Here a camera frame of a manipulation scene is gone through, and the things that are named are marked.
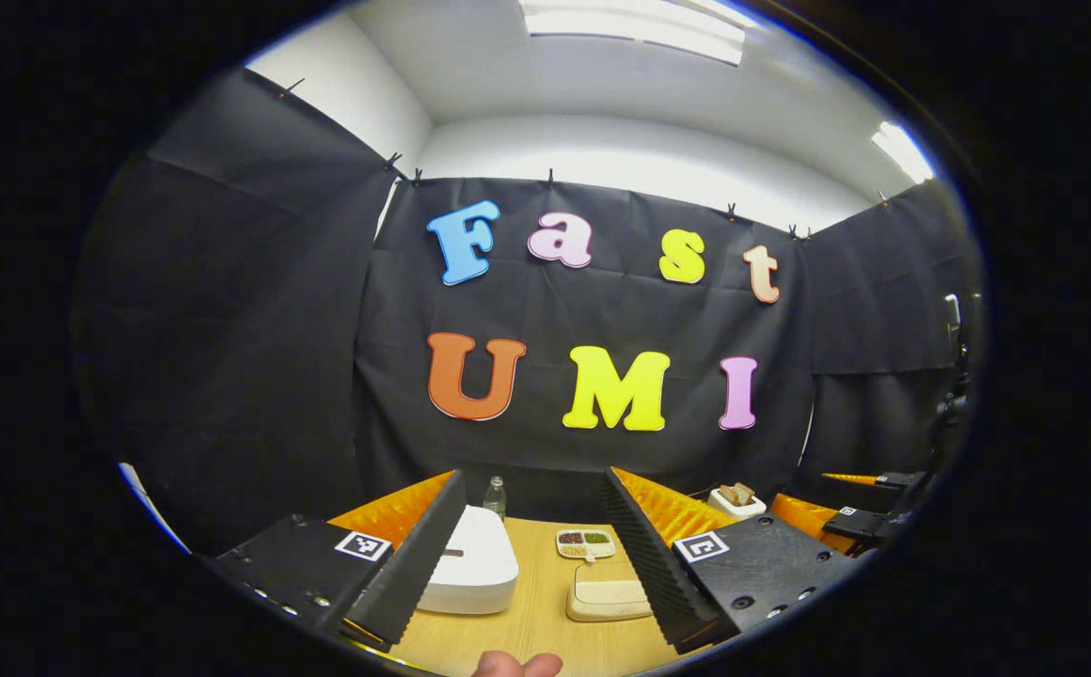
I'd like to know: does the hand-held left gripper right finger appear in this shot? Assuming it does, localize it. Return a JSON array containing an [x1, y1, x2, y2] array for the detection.
[[600, 466, 862, 656]]

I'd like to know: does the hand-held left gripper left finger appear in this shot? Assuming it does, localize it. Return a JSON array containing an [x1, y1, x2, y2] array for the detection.
[[202, 470, 467, 653]]

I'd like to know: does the white rice cooker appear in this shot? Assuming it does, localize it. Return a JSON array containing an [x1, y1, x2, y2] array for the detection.
[[417, 505, 520, 616]]

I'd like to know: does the white divided bean dish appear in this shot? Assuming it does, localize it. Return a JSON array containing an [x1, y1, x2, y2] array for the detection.
[[556, 528, 617, 562]]

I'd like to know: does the cream toaster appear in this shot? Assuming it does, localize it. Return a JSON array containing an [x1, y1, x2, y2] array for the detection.
[[707, 482, 767, 523]]

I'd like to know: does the black backdrop cloth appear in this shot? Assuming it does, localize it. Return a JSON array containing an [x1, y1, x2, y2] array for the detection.
[[71, 66, 984, 556]]

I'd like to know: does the small ceiling light panel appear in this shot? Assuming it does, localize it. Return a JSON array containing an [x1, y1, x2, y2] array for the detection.
[[870, 120, 937, 184]]

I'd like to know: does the large ceiling light panel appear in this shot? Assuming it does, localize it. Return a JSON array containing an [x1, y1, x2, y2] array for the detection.
[[519, 0, 747, 67]]

